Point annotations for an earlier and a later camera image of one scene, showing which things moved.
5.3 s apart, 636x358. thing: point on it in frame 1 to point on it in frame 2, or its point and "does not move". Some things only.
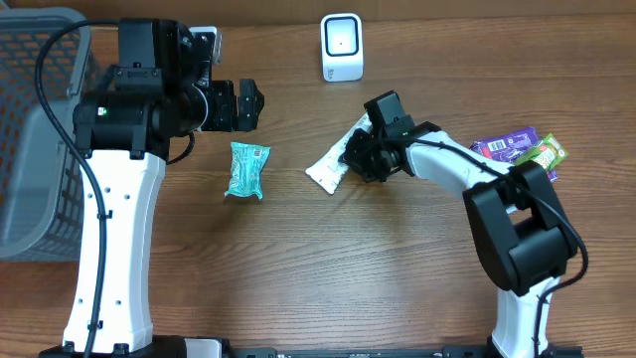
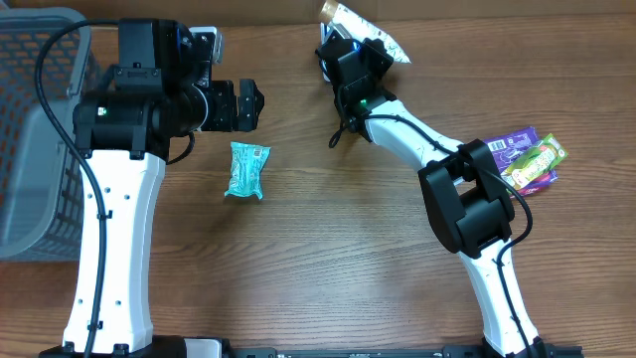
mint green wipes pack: x=247 y=162 does not move
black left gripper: x=225 y=105 does not move
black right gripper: x=358 y=164 to x=380 y=65
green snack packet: x=550 y=152 does not move
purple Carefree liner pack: x=508 y=148 does not move
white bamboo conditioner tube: x=328 y=170 to x=359 y=28
